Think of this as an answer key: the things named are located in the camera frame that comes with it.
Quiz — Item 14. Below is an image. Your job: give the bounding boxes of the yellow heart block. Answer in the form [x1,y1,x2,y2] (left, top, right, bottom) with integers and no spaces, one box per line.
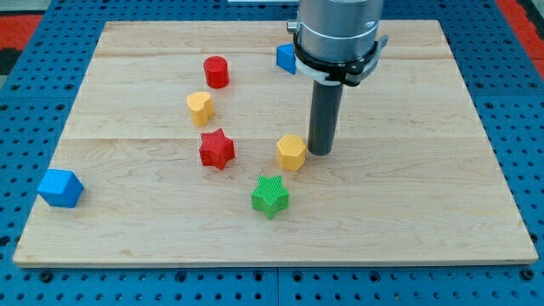
[186,91,215,127]

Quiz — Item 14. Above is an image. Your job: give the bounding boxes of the blue triangle block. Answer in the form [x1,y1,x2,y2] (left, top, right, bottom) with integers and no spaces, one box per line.
[275,43,297,75]

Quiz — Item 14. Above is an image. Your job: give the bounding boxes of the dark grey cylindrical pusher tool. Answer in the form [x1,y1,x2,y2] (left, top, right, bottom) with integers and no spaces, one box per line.
[308,81,343,156]

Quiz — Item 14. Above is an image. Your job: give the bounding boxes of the light wooden board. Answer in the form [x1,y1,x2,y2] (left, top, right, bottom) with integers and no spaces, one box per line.
[13,20,538,268]

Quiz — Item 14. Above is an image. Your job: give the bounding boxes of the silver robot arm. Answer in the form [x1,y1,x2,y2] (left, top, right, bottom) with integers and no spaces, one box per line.
[286,0,383,63]

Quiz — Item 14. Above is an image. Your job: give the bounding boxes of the red star block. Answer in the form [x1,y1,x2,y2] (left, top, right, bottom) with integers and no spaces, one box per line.
[199,128,235,170]

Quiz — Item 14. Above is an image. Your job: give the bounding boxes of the red cylinder block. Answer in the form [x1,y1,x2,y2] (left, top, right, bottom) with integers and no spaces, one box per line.
[203,56,230,89]

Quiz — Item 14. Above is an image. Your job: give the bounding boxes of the green star block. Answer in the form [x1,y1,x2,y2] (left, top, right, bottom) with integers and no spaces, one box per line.
[251,175,289,219]

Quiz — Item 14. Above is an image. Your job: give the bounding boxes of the yellow hexagon block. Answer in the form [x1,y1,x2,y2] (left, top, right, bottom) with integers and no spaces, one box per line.
[276,134,307,171]

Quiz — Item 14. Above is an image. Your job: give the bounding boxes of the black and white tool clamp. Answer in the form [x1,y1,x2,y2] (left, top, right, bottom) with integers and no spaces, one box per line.
[293,34,388,87]

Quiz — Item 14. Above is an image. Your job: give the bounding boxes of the blue cube block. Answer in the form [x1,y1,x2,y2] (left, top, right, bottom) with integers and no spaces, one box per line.
[37,169,84,208]

